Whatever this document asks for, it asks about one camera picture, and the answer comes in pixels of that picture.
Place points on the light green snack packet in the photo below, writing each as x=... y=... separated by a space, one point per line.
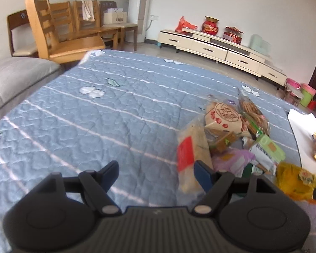
x=268 y=147

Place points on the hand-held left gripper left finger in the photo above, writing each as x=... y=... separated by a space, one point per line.
x=112 y=170

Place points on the clear brown cracker packet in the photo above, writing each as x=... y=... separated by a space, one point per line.
x=252 y=110

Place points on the white towel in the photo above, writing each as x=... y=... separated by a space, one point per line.
x=87 y=11

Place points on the rice cracker packet red label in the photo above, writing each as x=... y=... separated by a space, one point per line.
x=192 y=147

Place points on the red plastic bag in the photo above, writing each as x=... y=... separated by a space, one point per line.
x=184 y=24

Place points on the pink plastic basin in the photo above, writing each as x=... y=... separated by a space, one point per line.
x=293 y=83

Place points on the white wall outlet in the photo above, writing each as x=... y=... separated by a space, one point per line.
x=154 y=18

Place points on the red round jar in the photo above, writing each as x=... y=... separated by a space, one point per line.
x=210 y=25

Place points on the red pavilion gift box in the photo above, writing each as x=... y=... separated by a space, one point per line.
x=233 y=35

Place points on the dark wooden chair cream seat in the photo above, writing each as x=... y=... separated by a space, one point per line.
x=126 y=26

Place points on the mint green kitchen appliance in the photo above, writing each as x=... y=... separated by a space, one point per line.
x=258 y=44

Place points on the white standing air conditioner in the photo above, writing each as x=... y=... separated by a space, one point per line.
x=139 y=5

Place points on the small red container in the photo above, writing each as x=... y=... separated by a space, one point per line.
x=312 y=104

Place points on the small dark green packet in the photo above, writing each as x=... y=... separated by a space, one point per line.
x=252 y=169

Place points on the brown cake packet green label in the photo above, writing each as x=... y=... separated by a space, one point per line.
x=222 y=142

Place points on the grey sofa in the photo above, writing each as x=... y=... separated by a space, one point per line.
x=10 y=76

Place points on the cream TV cabinet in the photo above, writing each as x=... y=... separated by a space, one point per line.
x=213 y=47

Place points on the green plastic bucket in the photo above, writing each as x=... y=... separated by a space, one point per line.
x=306 y=97

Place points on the yellow snack packet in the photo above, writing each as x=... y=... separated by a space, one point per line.
x=292 y=179

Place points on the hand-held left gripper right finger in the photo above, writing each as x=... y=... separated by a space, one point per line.
x=201 y=174

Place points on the dark wooden chair white cushion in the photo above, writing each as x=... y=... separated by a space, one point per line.
x=18 y=39

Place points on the white gift bag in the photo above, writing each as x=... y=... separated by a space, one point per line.
x=114 y=17

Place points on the pink basin on bucket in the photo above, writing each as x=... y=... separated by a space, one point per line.
x=308 y=87

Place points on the beige round-print snack packet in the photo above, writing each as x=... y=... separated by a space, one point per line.
x=223 y=118

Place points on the small wooden stool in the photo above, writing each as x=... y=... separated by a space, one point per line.
x=292 y=93

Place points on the purple snack packet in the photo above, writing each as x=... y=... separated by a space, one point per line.
x=229 y=160

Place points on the white cardboard box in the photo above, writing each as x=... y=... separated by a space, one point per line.
x=300 y=131

